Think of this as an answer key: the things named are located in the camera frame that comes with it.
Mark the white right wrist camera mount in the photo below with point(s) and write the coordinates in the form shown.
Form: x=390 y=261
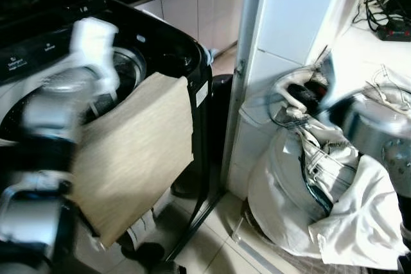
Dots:
x=329 y=85

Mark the black round bin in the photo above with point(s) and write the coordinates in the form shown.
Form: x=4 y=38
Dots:
x=223 y=94

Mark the white kitchen cabinet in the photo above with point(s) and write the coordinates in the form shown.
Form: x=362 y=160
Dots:
x=192 y=11

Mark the white fabric laundry basket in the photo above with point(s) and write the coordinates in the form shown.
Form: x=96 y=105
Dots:
x=276 y=184

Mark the white door panel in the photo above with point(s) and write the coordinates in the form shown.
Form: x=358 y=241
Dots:
x=282 y=4

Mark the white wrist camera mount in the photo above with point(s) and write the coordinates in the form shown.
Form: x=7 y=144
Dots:
x=329 y=85
x=93 y=40

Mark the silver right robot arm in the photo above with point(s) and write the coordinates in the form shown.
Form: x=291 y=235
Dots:
x=379 y=126

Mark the black power strip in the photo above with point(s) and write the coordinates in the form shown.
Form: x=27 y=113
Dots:
x=395 y=32

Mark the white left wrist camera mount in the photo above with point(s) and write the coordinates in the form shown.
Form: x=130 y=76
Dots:
x=93 y=40

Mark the black top-load washing machine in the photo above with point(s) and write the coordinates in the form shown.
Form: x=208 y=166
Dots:
x=174 y=48

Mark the beige cloth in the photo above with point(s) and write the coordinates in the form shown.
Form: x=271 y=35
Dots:
x=135 y=152

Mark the white sheet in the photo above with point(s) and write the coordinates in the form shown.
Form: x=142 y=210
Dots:
x=366 y=222

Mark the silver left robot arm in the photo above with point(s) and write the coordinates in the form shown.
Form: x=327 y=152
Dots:
x=51 y=107

